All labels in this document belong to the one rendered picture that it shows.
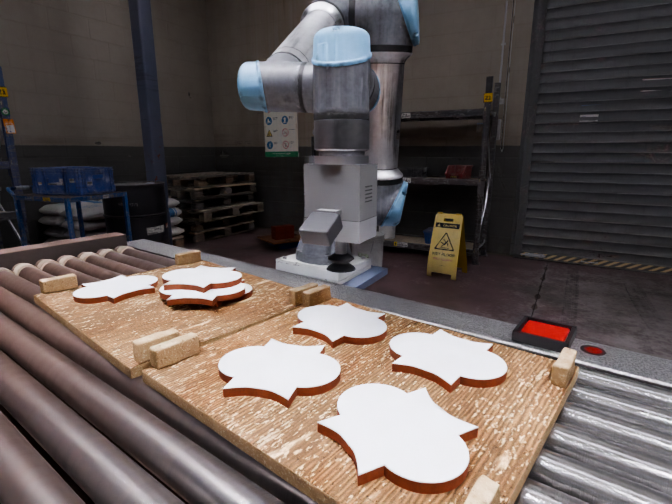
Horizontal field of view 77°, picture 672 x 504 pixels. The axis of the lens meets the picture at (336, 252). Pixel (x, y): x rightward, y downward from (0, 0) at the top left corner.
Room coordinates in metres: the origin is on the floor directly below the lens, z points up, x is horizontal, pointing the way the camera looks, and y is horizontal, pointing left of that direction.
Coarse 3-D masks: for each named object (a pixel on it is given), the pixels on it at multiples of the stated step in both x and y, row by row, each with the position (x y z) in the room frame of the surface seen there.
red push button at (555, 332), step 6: (528, 324) 0.62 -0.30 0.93; (534, 324) 0.62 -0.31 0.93; (540, 324) 0.62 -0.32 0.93; (546, 324) 0.62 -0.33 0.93; (522, 330) 0.59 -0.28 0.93; (528, 330) 0.59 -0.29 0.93; (534, 330) 0.59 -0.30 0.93; (540, 330) 0.59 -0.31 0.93; (546, 330) 0.59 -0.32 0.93; (552, 330) 0.59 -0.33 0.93; (558, 330) 0.59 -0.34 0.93; (564, 330) 0.59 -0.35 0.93; (546, 336) 0.57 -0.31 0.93; (552, 336) 0.57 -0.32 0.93; (558, 336) 0.57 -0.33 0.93; (564, 336) 0.57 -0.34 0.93
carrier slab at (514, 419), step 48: (240, 336) 0.56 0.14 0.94; (288, 336) 0.56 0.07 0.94; (192, 384) 0.43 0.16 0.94; (432, 384) 0.43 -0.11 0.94; (528, 384) 0.43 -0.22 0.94; (240, 432) 0.35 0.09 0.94; (288, 432) 0.35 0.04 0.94; (480, 432) 0.35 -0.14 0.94; (528, 432) 0.35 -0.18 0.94; (288, 480) 0.30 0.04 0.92; (336, 480) 0.29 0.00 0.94; (384, 480) 0.29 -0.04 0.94
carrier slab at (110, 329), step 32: (256, 288) 0.78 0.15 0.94; (288, 288) 0.78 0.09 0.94; (64, 320) 0.63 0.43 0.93; (96, 320) 0.62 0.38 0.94; (128, 320) 0.62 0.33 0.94; (160, 320) 0.62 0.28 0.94; (192, 320) 0.62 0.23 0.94; (224, 320) 0.62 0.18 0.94; (256, 320) 0.62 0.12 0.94; (128, 352) 0.51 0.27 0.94
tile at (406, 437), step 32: (384, 384) 0.41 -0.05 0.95; (352, 416) 0.35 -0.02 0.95; (384, 416) 0.35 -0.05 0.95; (416, 416) 0.35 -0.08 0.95; (448, 416) 0.35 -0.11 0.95; (352, 448) 0.31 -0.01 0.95; (384, 448) 0.31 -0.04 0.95; (416, 448) 0.31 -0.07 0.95; (448, 448) 0.31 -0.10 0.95; (416, 480) 0.27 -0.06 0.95; (448, 480) 0.28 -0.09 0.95
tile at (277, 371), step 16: (240, 352) 0.49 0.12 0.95; (256, 352) 0.49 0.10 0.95; (272, 352) 0.49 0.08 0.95; (288, 352) 0.49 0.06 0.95; (304, 352) 0.49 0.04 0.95; (320, 352) 0.49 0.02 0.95; (224, 368) 0.45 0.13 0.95; (240, 368) 0.45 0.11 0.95; (256, 368) 0.45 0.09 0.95; (272, 368) 0.45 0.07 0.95; (288, 368) 0.45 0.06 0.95; (304, 368) 0.45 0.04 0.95; (320, 368) 0.45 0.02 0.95; (336, 368) 0.45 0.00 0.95; (240, 384) 0.41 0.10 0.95; (256, 384) 0.41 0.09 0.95; (272, 384) 0.41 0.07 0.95; (288, 384) 0.41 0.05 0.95; (304, 384) 0.41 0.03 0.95; (320, 384) 0.41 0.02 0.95; (336, 384) 0.43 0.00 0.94; (288, 400) 0.39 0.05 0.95
